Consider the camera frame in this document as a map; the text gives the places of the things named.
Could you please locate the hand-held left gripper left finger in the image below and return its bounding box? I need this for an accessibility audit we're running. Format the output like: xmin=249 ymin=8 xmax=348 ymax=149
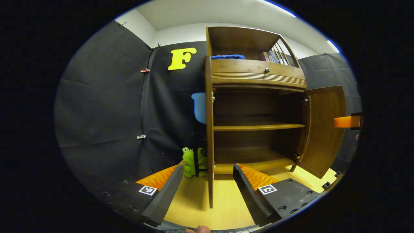
xmin=97 ymin=164 xmax=184 ymax=227

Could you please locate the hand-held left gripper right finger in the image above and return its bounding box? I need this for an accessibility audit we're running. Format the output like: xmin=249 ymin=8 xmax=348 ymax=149
xmin=233 ymin=163 xmax=325 ymax=227

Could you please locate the wooden shoe cabinet door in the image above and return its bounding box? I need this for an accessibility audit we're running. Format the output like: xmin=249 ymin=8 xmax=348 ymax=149
xmin=205 ymin=56 xmax=215 ymax=209
xmin=295 ymin=85 xmax=346 ymax=179

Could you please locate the wooden double-door shoe cabinet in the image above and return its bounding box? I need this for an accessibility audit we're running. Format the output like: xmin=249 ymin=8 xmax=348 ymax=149
xmin=204 ymin=27 xmax=346 ymax=209

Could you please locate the wooden cabinet shelf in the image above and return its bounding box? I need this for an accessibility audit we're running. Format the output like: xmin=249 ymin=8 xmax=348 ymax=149
xmin=213 ymin=122 xmax=306 ymax=132

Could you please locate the wooden cabinet drawer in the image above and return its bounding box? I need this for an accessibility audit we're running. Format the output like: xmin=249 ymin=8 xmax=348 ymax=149
xmin=210 ymin=58 xmax=308 ymax=90

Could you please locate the green toy frog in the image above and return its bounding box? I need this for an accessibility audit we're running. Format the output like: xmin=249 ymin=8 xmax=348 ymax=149
xmin=181 ymin=147 xmax=208 ymax=179

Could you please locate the small ceiling light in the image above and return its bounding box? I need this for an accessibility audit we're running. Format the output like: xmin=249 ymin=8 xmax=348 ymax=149
xmin=326 ymin=39 xmax=341 ymax=54

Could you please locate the black backdrop cloth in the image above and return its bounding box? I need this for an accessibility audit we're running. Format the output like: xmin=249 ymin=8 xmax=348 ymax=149
xmin=54 ymin=20 xmax=362 ymax=194

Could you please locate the blue cloth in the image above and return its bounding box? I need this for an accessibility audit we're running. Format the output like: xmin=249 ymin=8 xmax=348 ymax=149
xmin=212 ymin=54 xmax=246 ymax=60

